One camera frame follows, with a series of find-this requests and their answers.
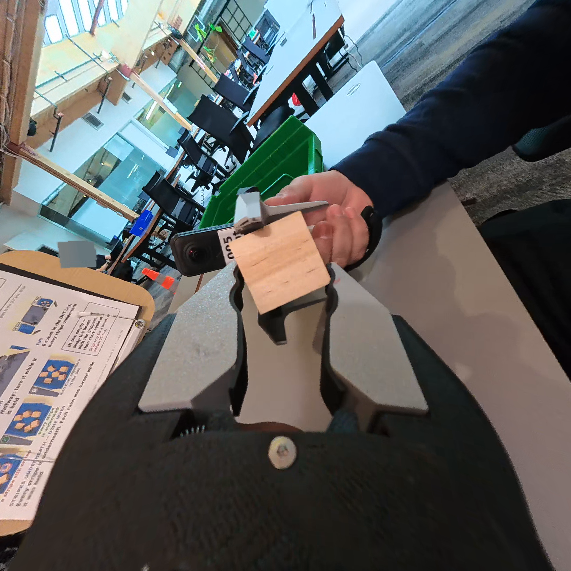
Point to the orange traffic cone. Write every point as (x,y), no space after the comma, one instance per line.
(166,281)

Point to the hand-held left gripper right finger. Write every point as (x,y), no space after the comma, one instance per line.
(370,357)

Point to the white table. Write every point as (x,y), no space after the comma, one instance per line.
(357,111)

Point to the instruction sheet on stand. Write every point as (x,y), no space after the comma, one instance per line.
(138,294)

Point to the person's right hand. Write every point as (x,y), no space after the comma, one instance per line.
(343,214)

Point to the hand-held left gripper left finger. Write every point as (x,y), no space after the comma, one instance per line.
(196,357)

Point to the dark teal office chair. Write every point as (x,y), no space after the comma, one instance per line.
(544,142)

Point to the small blue storage bin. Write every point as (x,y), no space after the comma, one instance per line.
(142,223)

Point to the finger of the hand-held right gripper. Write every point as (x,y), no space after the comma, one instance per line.
(276,328)
(250,212)

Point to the printed instruction sheet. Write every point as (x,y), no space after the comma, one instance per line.
(44,379)

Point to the person's leg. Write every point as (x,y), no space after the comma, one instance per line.
(535,267)

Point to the green plastic bin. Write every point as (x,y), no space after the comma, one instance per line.
(276,160)

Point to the blue-striped wooden cube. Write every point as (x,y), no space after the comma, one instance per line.
(281,263)

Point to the person's right forearm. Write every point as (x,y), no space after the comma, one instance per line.
(446,125)

